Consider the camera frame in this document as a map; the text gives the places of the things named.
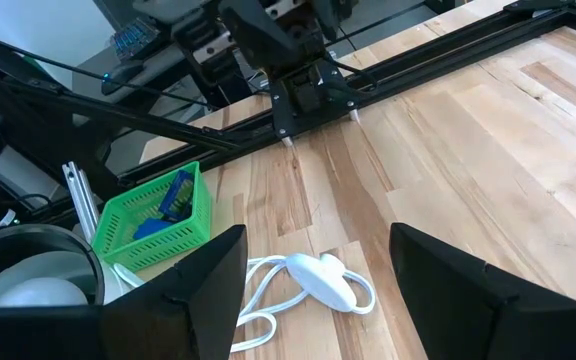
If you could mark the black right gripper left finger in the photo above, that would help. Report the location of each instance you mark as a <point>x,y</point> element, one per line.
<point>188,315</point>

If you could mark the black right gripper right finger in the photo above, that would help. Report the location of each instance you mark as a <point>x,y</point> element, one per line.
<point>463,315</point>

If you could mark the blue rectangular plastic block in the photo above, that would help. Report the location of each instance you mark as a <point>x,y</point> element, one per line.
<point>150,227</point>

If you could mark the blue digital LCD timer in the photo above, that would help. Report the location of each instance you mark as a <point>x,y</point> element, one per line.
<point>178,195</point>

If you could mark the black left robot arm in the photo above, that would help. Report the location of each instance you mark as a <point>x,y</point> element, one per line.
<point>278,30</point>

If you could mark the green plastic basket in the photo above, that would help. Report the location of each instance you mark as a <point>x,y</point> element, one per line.
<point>178,245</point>

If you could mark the white light bulb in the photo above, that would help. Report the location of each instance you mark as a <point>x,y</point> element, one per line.
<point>43,292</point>

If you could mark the silver aluminium profile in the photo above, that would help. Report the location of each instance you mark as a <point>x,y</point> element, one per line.
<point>80,200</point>

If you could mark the white appliance with base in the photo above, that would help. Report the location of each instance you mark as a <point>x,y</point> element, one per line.
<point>28,237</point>

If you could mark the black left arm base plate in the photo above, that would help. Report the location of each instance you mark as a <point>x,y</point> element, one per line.
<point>313,105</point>

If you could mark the black table frame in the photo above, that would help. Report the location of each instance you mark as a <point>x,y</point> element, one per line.
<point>443,62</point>

